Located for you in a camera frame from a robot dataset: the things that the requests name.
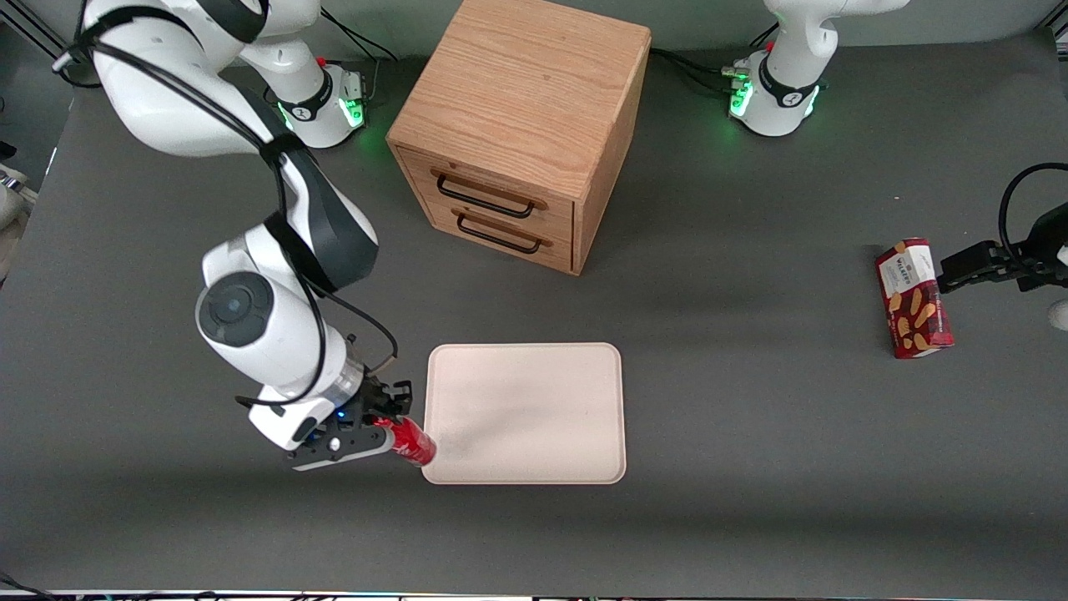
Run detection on wooden drawer cabinet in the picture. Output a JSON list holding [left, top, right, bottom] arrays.
[[386, 0, 652, 276]]

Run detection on thin black table edge cable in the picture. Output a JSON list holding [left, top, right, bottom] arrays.
[[0, 573, 51, 600]]

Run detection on black drawer handle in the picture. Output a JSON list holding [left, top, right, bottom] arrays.
[[451, 209, 553, 255], [431, 168, 549, 220]]

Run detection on red shortbread cookie box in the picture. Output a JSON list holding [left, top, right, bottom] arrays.
[[874, 238, 955, 360]]

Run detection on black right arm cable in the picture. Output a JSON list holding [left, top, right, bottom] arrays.
[[52, 7, 400, 410]]

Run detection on beige rectangular tray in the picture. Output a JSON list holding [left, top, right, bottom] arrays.
[[421, 342, 627, 486]]

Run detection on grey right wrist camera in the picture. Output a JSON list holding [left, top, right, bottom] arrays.
[[249, 386, 339, 452]]

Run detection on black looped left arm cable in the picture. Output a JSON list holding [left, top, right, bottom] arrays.
[[998, 163, 1068, 261]]

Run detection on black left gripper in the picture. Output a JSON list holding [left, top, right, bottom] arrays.
[[938, 204, 1068, 294]]

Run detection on red coke bottle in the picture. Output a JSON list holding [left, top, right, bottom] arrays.
[[373, 416, 438, 467]]

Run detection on black right arm base cables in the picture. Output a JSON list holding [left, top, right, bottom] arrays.
[[315, 12, 401, 108]]

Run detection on black arm base cables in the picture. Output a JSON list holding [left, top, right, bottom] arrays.
[[649, 23, 782, 98], [315, 12, 401, 108]]

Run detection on black left arm base cables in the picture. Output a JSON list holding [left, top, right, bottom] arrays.
[[649, 23, 782, 98]]

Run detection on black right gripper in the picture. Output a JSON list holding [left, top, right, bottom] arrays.
[[287, 380, 415, 473]]

